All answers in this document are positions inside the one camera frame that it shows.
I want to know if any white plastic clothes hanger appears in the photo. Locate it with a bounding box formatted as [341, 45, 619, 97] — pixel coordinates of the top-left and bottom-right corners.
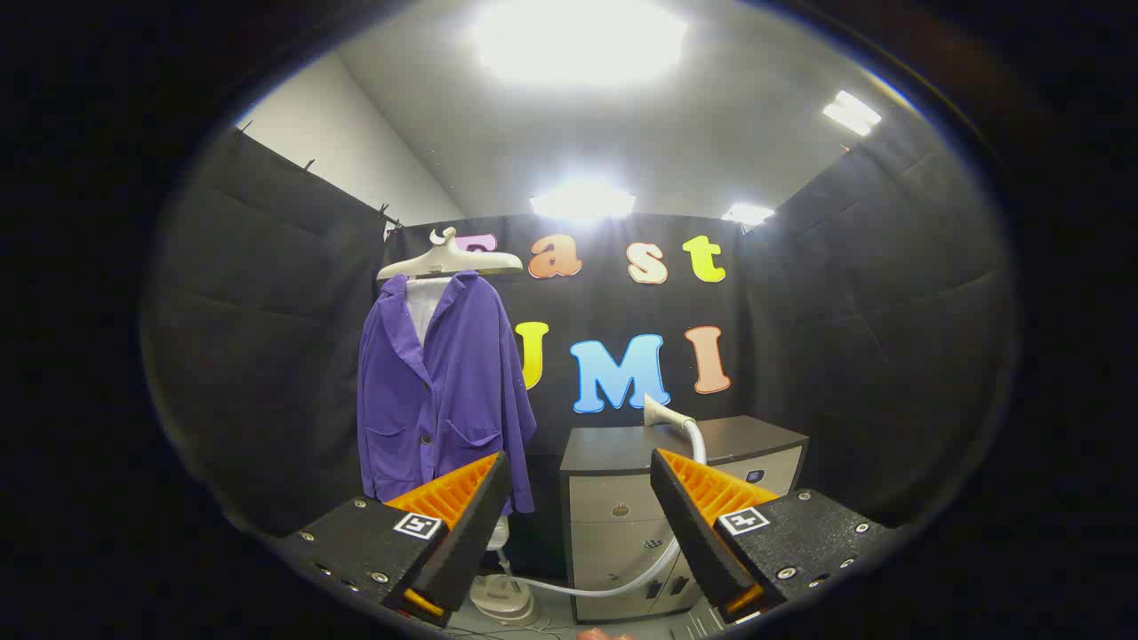
[376, 227, 525, 284]

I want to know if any purple button jacket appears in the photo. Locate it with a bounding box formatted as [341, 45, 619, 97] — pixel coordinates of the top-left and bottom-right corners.
[357, 271, 538, 516]

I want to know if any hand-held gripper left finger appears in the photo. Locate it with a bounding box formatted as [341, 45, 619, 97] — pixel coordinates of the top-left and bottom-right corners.
[276, 451, 514, 628]

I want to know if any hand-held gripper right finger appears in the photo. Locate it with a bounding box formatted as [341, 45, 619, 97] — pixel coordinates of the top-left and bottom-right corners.
[650, 448, 899, 626]

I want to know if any large square ceiling light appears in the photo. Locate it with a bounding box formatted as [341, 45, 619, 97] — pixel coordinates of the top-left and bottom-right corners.
[471, 0, 690, 85]

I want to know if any grey drawer cabinet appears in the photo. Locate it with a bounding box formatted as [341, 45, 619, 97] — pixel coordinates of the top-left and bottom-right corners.
[559, 415, 810, 623]

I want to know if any white garment steamer base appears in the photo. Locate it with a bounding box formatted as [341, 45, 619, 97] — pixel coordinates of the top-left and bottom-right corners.
[469, 573, 539, 626]

